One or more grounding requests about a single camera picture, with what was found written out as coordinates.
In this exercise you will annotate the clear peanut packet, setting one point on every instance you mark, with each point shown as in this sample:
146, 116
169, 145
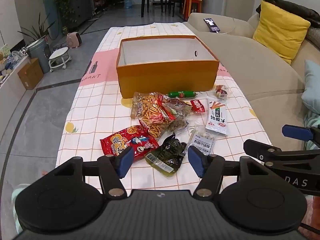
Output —
140, 105

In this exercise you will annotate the white rolling stool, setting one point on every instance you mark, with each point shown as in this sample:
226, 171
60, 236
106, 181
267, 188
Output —
59, 53

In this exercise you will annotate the green sausage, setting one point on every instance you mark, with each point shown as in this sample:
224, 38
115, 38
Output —
182, 94

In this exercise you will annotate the white cluttered cabinet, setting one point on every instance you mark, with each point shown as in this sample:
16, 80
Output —
10, 67

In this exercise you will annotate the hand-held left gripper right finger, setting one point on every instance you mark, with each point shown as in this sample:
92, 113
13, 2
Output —
197, 162

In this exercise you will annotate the dark blanket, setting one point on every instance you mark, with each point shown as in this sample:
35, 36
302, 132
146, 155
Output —
295, 11

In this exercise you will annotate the potted spiky plant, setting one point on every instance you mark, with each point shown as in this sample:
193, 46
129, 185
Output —
37, 31

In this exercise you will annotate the checked lemon print tablecloth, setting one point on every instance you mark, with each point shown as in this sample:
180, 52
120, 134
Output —
100, 97

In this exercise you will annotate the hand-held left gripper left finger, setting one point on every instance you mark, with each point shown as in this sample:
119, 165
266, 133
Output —
124, 162

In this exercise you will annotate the dark dresser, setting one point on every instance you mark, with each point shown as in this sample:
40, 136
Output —
80, 7

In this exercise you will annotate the bag of orange snack sticks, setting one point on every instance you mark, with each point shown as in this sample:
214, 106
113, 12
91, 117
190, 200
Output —
155, 116

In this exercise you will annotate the clear packet of white balls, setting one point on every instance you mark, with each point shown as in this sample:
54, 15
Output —
203, 141

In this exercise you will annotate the trailing green plant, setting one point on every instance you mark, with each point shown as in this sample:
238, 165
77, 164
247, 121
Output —
62, 2

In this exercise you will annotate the dark dining chair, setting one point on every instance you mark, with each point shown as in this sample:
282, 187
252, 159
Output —
153, 0
174, 1

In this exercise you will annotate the pink heater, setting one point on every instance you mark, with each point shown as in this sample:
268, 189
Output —
73, 40

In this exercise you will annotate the brown cardboard carton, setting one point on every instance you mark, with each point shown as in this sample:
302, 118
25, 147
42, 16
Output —
31, 73

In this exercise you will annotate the light blue cushion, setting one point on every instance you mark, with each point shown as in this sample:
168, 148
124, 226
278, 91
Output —
312, 87

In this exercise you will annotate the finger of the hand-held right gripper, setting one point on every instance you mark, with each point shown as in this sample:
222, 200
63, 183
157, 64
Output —
260, 152
296, 132

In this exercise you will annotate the orange stool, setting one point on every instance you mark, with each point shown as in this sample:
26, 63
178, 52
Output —
192, 5

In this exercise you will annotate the orange cardboard box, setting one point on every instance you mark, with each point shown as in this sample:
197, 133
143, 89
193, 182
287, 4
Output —
165, 76

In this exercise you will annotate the grey knit cushion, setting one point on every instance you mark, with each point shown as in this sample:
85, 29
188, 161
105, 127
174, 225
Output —
314, 37

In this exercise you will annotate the small brown wrapped snack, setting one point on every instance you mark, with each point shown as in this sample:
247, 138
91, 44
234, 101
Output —
221, 91

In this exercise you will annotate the beige sofa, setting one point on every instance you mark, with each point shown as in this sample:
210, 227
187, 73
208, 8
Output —
262, 67

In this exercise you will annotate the clear bag of dark snacks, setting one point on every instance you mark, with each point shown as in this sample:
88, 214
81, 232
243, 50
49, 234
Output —
178, 112

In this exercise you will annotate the red cartoon snack packet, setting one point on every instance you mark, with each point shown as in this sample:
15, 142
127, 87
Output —
120, 142

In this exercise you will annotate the dark green vacuum packet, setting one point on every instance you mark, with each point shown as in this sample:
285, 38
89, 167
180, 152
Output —
170, 152

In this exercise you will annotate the small red snack packet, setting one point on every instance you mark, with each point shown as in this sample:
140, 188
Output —
198, 106

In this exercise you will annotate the blue water jug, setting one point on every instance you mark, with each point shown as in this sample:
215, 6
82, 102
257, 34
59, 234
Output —
128, 2

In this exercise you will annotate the long white snack packet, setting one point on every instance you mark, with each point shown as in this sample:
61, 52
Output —
217, 116

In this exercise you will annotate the yellow cushion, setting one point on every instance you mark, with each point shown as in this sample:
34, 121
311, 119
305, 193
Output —
280, 32

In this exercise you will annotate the black smartphone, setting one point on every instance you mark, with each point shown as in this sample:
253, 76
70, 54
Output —
211, 25

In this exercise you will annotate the grey bin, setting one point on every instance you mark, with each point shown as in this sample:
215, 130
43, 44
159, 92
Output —
40, 55

